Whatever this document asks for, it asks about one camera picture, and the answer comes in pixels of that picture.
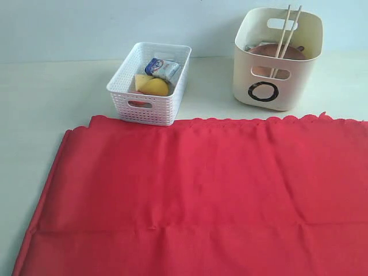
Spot red sausage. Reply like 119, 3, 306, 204
128, 91, 151, 108

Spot yellow lemon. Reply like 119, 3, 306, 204
139, 78, 169, 97

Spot yellow cheese wedge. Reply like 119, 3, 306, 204
135, 74, 154, 91

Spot white blue milk carton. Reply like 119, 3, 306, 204
144, 58, 180, 81

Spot wooden chopstick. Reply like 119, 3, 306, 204
270, 5, 291, 78
272, 5, 302, 79

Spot brown wooden plate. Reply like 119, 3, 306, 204
249, 43, 306, 79

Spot white woven plastic basket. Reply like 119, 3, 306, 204
106, 42, 191, 126

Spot red table cloth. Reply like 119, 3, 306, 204
13, 114, 367, 275

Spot cream plastic bin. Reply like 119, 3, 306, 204
233, 7, 323, 111

